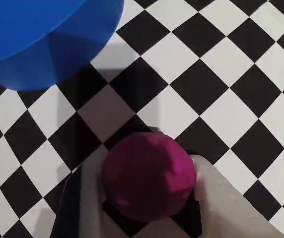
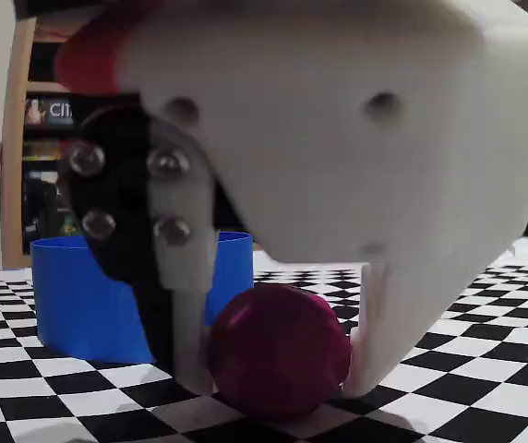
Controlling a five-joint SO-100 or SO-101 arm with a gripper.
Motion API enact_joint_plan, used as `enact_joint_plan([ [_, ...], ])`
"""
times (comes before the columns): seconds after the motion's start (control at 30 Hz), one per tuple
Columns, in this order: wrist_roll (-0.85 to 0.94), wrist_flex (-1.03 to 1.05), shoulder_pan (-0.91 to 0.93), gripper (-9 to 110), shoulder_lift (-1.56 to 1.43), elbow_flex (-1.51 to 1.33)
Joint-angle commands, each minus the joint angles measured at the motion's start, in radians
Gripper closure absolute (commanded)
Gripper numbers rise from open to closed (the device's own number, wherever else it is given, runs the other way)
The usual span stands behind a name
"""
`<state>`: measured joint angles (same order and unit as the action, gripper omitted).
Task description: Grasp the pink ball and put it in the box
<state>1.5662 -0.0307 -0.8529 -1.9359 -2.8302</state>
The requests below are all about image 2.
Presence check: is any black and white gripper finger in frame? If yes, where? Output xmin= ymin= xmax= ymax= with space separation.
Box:
xmin=66 ymin=105 xmax=220 ymax=394

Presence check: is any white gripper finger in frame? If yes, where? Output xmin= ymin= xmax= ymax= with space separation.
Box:
xmin=349 ymin=251 xmax=509 ymax=397

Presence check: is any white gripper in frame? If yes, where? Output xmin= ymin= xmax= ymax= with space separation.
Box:
xmin=120 ymin=0 xmax=528 ymax=267

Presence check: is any magenta faceted ball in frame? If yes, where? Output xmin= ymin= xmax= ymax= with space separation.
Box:
xmin=206 ymin=283 xmax=354 ymax=419

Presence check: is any yellow flat box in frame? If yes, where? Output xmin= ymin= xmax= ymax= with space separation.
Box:
xmin=22 ymin=140 xmax=69 ymax=162

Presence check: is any Citadelles game box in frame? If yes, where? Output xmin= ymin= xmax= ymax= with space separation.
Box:
xmin=23 ymin=93 xmax=78 ymax=126

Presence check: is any blue round box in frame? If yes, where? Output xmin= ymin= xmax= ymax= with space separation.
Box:
xmin=30 ymin=232 xmax=255 ymax=364

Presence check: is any wooden bookshelf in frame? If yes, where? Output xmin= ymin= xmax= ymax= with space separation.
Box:
xmin=0 ymin=18 xmax=76 ymax=271

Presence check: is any checkerboard printed white sheet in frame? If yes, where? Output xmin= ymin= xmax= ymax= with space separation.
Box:
xmin=0 ymin=237 xmax=528 ymax=443

